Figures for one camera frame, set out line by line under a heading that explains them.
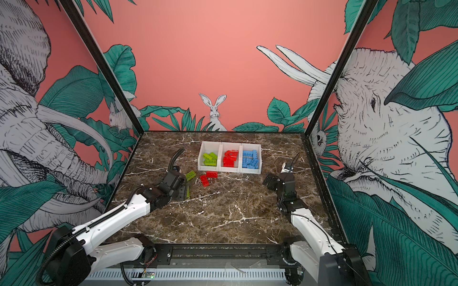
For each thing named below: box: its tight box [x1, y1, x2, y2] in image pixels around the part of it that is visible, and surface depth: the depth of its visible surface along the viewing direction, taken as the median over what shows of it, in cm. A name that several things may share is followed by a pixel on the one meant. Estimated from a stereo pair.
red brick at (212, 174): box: [205, 171, 219, 179], surface depth 101 cm
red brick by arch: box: [199, 174, 210, 188], surface depth 99 cm
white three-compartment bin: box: [197, 141, 262, 174], surface depth 103 cm
